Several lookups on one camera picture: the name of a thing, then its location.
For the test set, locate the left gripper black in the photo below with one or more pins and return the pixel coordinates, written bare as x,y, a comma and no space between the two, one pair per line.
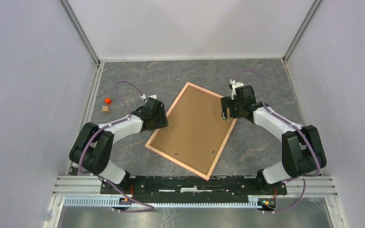
163,122

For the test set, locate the white slotted cable duct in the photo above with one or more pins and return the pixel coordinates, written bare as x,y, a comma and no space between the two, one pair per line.
121,203

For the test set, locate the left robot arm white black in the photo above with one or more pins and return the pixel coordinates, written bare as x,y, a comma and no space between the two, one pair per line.
93,146

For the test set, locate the brown cardboard backing board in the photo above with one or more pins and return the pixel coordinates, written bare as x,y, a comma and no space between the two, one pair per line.
195,129

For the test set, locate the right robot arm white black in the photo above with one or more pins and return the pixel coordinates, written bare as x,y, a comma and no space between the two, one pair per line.
302,153

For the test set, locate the pink wooden picture frame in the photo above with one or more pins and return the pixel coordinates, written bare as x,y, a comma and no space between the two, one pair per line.
212,166

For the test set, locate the small wooden cube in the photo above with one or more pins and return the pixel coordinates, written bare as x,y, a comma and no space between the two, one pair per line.
106,109

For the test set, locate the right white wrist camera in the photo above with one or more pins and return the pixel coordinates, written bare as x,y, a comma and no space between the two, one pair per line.
234,85

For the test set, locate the aluminium rail frame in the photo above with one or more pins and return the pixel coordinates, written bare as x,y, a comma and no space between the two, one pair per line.
86,185

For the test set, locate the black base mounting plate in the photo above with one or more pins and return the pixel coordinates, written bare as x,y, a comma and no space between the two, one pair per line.
194,189

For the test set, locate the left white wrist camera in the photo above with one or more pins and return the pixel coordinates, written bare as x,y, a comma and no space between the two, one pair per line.
144,97

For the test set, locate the small red cube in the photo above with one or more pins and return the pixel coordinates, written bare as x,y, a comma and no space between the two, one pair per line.
108,101

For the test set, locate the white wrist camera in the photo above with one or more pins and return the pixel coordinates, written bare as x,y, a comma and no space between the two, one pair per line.
144,97
234,85

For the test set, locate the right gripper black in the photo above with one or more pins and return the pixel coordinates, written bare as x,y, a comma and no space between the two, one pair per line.
226,102

